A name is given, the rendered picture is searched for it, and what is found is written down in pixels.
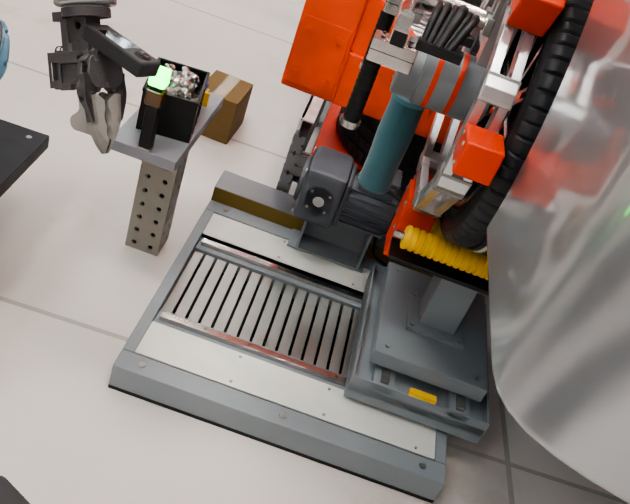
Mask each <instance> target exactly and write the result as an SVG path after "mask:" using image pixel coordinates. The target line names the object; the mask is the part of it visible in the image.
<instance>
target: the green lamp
mask: <svg viewBox="0 0 630 504"><path fill-rule="evenodd" d="M171 72H172V70H171V69H169V68H166V67H163V66H161V65H160V68H159V71H158V73H157V75H156V76H153V77H149V80H148V84H149V85H151V86H153V87H156V88H159V89H161V90H164V89H165V88H166V87H167V86H168V85H169V82H170V77H171Z"/></svg>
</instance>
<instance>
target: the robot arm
mask: <svg viewBox="0 0 630 504"><path fill-rule="evenodd" d="M53 4H54V5H55V6H57V7H62V8H61V11H60V12H52V21H53V22H60V29H61V40H62V46H57V47H56V48H55V51H54V53H47V59H48V69H49V79H50V89H52V88H54V89H55V90H61V91H68V90H75V89H76V91H77V96H78V98H79V99H78V100H79V110H78V111H77V112H76V113H75V114H73V115H72V116H71V118H70V124H71V126H72V128H73V129H74V130H77V131H80V132H82V133H85V134H88V135H91V137H92V139H93V141H94V143H95V145H96V147H97V148H98V150H99V151H100V153H101V154H107V153H109V152H110V150H111V148H112V145H113V143H114V141H115V138H116V136H117V134H118V131H119V128H120V124H121V121H122V120H123V116H124V111H125V106H126V99H127V90H126V84H125V73H123V69H122V68H124V69H125V70H127V71H128V72H129V73H131V74H132V75H134V76H135V77H153V76H156V75H157V73H158V71H159V68H160V65H161V63H160V61H158V60H157V59H155V58H154V57H153V56H151V55H150V54H148V53H147V52H145V51H144V50H143V49H141V48H140V47H138V46H137V45H135V44H134V43H133V42H131V41H130V40H128V39H127V38H125V37H124V36H123V35H121V34H120V33H118V32H117V31H116V30H114V29H113V28H111V27H110V26H108V25H100V19H109V18H111V7H115V6H116V5H117V0H53ZM58 47H60V51H57V48H58ZM61 48H62V50H63V51H61ZM9 52H10V38H9V35H8V28H7V25H6V23H5V22H4V21H3V20H1V19H0V80H1V79H2V77H3V76H4V74H5V72H6V69H7V62H8V60H9ZM51 63H52V66H51ZM52 72H53V76H52ZM101 88H104V89H105V90H106V91H107V93H106V92H100V91H101ZM97 92H100V93H99V94H96V93H97Z"/></svg>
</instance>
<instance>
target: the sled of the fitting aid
mask: <svg viewBox="0 0 630 504"><path fill-rule="evenodd" d="M385 269H386V267H385V266H382V265H379V264H377V263H374V265H373V267H372V269H371V271H370V274H369V276H368V278H367V280H366V284H365V289H364V294H363V299H362V304H361V309H360V314H359V319H358V324H357V329H356V334H355V339H354V344H353V349H352V354H351V359H350V364H349V369H348V374H347V379H346V384H345V389H344V394H343V395H344V396H346V397H349V398H352V399H354V400H357V401H360V402H363V403H365V404H368V405H371V406H374V407H376V408H379V409H382V410H385V411H388V412H390V413H393V414H396V415H399V416H401V417H404V418H407V419H410V420H412V421H415V422H418V423H421V424H424V425H426V426H429V427H432V428H435V429H437V430H440V431H443V432H446V433H448V434H451V435H454V436H457V437H460V438H462V439H465V440H468V441H471V442H473V443H476V444H477V443H478V441H479V440H480V439H481V437H482V436H483V434H484V433H485V431H486V430H487V428H488V427H489V425H490V413H489V381H488V348H487V316H486V304H485V316H486V350H487V384H488V391H487V393H486V394H485V396H484V397H483V399H482V401H481V402H478V401H475V400H473V399H470V398H467V397H464V396H462V395H459V394H456V393H453V392H451V391H448V390H445V389H442V388H440V387H437V386H434V385H431V384H429V383H426V382H423V381H420V380H418V379H415V378H412V377H409V376H407V375H404V374H401V373H398V372H396V371H393V370H390V369H387V368H385V367H382V366H379V365H376V364H374V363H371V362H369V359H370V353H371V347H372V341H373V335H374V329H375V323H376V317H377V311H378V305H379V299H380V293H381V287H382V281H383V275H384V271H385Z"/></svg>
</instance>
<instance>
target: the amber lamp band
mask: <svg viewBox="0 0 630 504"><path fill-rule="evenodd" d="M149 88H150V87H149ZM149 88H148V89H147V90H146V95H145V100H144V103H145V104H146V105H149V106H151V107H154V108H157V109H160V108H161V107H162V106H163V105H164V104H165V100H166V96H167V89H166V88H165V90H164V91H163V92H162V93H159V92H156V91H154V90H151V89H149Z"/></svg>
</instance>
